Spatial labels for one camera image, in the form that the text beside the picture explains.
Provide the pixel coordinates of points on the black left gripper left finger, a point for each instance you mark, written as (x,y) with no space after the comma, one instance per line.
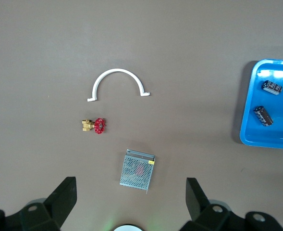
(59,204)

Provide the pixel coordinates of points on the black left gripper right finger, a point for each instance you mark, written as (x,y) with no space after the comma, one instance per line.
(199,207)

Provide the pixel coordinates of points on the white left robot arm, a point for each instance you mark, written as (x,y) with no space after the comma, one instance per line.
(128,228)

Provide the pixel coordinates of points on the metal mesh power supply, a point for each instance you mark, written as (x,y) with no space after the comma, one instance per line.
(136,172)

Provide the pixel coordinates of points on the brass valve red handwheel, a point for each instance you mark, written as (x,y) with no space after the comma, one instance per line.
(99,125)

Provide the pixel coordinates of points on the white curved pipe clamp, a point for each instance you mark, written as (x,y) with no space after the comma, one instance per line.
(118,70)

